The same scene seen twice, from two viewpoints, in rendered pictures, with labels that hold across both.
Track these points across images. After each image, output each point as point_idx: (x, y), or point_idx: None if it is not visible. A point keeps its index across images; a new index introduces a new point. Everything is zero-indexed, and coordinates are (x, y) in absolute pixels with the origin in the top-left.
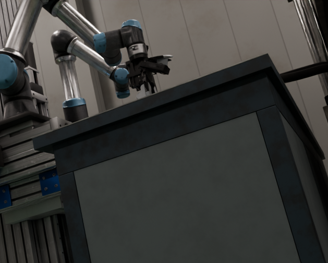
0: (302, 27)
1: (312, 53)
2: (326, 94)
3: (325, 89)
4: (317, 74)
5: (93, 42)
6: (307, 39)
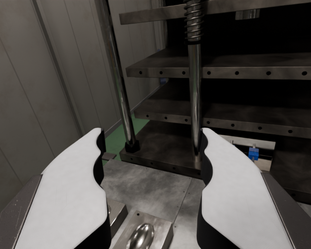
0: (99, 5)
1: (113, 49)
2: (123, 101)
3: (123, 96)
4: (114, 77)
5: None
6: (107, 27)
